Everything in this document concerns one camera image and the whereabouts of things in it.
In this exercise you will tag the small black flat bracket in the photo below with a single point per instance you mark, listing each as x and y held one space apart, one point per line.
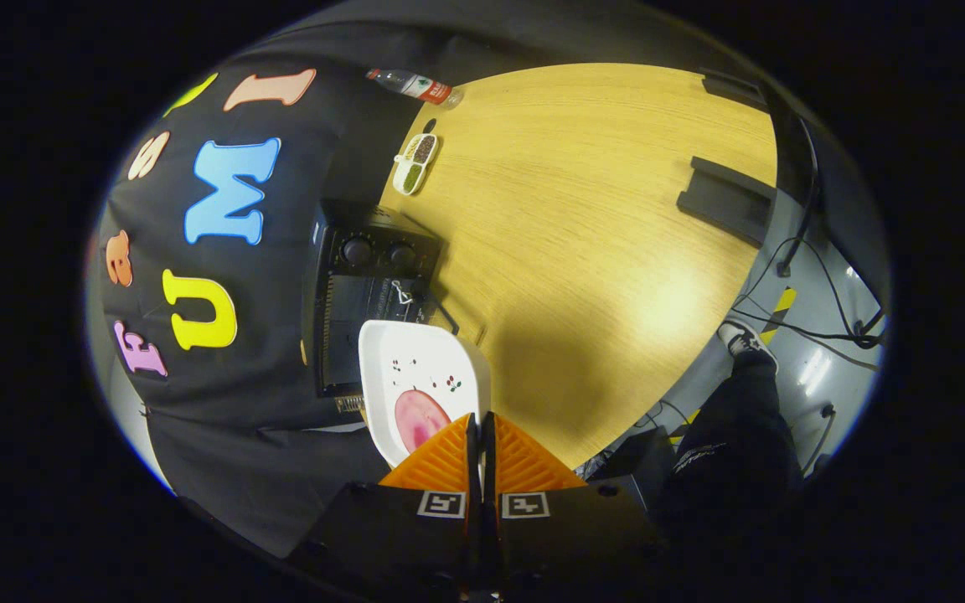
734 88

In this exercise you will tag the white square plate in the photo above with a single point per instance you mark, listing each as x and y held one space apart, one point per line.
424 352

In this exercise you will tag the pink ham slice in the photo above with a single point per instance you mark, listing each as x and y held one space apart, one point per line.
420 419

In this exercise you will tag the white divided bean dish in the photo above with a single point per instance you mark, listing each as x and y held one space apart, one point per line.
414 167

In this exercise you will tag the black toaster oven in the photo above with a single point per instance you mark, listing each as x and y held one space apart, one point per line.
340 335

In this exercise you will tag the large black flat bracket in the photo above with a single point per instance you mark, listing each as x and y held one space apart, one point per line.
725 201

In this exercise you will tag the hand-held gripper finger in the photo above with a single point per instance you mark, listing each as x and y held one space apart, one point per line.
489 469
473 469

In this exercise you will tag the yellow black striped tape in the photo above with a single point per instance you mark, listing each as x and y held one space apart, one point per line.
780 310

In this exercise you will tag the person's dark trouser leg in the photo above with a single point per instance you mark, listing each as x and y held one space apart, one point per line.
734 444

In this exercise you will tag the person's grey sneaker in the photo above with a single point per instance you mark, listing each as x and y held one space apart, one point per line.
742 339

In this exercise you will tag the red label water bottle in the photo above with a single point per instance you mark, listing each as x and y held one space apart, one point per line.
420 86

